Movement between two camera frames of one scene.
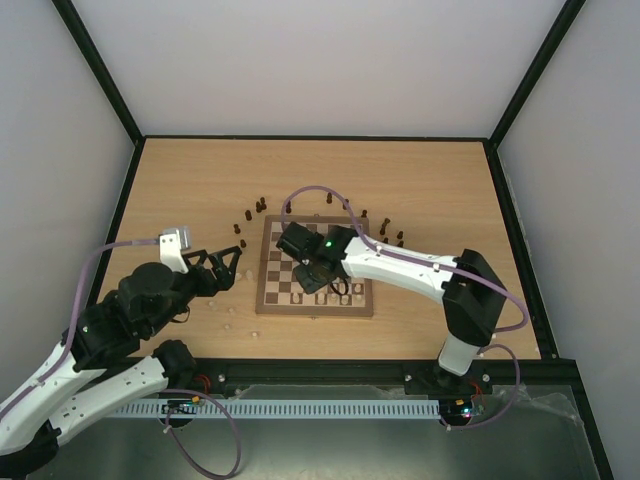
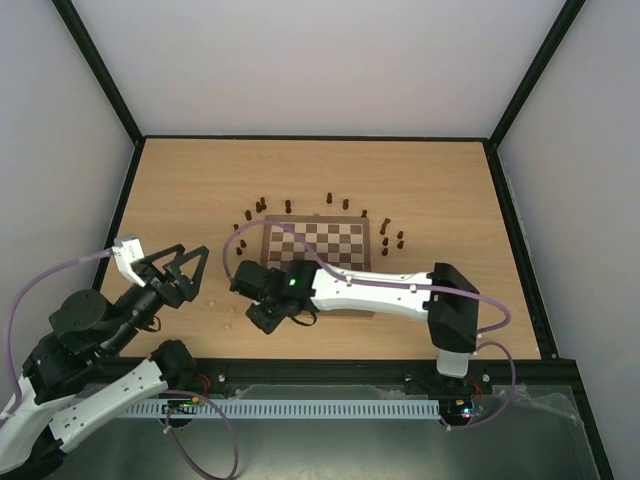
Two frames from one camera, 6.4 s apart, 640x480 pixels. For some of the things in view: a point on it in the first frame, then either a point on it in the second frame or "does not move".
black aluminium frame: x=418 y=374 does not move
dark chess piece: x=383 y=228 does not move
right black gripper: x=310 y=273 -> x=262 y=317
